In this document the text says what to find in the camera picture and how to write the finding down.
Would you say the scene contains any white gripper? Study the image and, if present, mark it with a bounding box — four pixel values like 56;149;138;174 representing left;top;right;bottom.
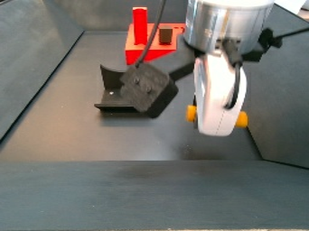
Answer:
193;55;246;136

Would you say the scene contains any yellow oval cylinder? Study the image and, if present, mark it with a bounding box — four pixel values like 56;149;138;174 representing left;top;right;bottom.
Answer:
186;105;249;128

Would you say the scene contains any tall red block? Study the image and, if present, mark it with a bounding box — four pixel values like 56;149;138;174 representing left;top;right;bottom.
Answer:
133;7;147;45

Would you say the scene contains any red shape-sorting board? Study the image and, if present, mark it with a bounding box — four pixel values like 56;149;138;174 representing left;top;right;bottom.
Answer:
125;23;185;65

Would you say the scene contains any black cable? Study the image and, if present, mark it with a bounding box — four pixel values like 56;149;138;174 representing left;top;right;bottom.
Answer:
134;0;167;68

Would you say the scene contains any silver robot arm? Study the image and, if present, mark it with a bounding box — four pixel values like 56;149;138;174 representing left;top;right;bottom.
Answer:
183;0;274;136

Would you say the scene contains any black curved fixture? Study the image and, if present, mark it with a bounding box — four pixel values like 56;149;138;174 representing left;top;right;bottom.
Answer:
94;66;137;113

